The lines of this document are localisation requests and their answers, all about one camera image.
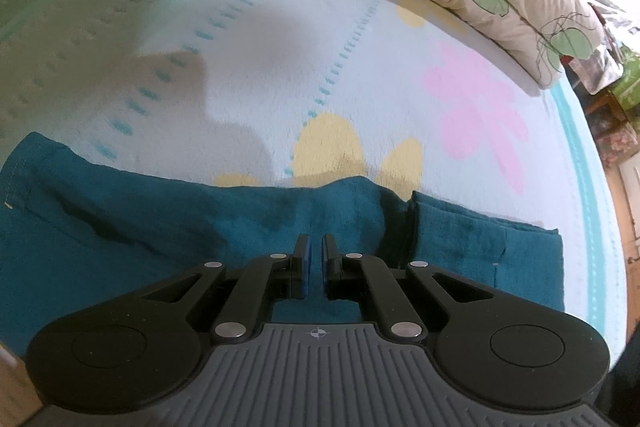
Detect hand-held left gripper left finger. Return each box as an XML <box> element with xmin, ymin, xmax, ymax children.
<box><xmin>137</xmin><ymin>234</ymin><xmax>314</xmax><ymax>341</ymax></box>

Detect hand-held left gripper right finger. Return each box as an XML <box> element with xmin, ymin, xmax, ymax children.
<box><xmin>320</xmin><ymin>234</ymin><xmax>497</xmax><ymax>341</ymax></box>

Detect teal pants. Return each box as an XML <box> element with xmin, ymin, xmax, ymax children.
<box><xmin>0</xmin><ymin>132</ymin><xmax>566</xmax><ymax>358</ymax></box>

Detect floral bed blanket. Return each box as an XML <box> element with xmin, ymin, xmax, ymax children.
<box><xmin>0</xmin><ymin>0</ymin><xmax>631</xmax><ymax>358</ymax></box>

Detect floral storage box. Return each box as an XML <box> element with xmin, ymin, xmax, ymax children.
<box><xmin>600</xmin><ymin>127</ymin><xmax>640</xmax><ymax>168</ymax></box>

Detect green leaf pattern bag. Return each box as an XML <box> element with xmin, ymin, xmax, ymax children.
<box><xmin>607</xmin><ymin>52</ymin><xmax>640</xmax><ymax>120</ymax></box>

